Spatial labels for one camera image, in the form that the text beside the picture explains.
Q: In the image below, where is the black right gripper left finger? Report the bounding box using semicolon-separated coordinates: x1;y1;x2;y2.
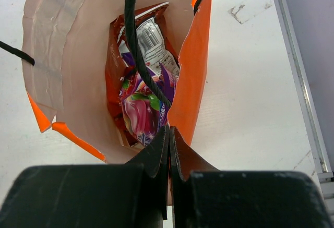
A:
1;126;169;227

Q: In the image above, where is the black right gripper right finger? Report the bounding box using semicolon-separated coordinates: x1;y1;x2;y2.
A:
169;127;333;227

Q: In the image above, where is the purple Fox's candy bag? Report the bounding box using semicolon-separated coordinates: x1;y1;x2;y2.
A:
120;52;178;146

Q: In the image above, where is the red brown snack bag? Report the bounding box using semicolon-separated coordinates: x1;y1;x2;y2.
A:
105;2;180;147

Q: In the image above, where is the orange paper bag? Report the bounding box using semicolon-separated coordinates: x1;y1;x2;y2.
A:
0;0;216;164

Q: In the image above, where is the aluminium table edge rail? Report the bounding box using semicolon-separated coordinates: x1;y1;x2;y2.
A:
274;0;333;201

